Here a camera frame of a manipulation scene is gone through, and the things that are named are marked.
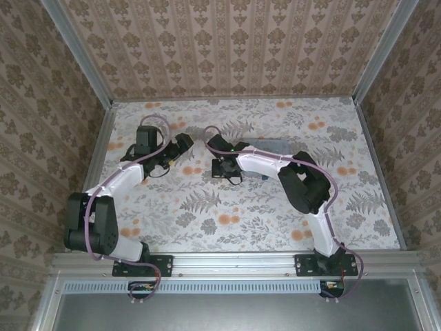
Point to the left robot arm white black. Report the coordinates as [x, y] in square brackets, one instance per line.
[93, 220]

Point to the aluminium left side frame rail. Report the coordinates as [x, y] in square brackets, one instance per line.
[100, 151]

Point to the aluminium left upright post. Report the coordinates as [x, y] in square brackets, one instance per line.
[79, 51]

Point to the grey metal sheet panel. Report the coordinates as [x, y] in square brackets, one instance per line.
[224, 313]

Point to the aluminium upright post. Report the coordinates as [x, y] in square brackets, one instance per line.
[79, 51]
[379, 48]

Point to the blue padlock with steel shackle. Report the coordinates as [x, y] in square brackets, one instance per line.
[265, 178]

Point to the black base plate of right arm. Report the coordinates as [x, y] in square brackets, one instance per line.
[305, 265]

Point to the aluminium right side frame rail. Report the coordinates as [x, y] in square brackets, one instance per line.
[382, 172]

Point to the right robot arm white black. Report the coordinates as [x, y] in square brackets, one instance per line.
[303, 186]

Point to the aluminium right upright post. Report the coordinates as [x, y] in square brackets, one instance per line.
[379, 48]

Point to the aluminium front frame rail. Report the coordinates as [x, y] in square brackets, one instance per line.
[234, 263]

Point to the black base plate of left arm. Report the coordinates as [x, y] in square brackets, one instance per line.
[162, 265]

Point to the aluminium frame rail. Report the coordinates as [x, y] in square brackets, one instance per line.
[382, 172]
[100, 151]
[234, 263]

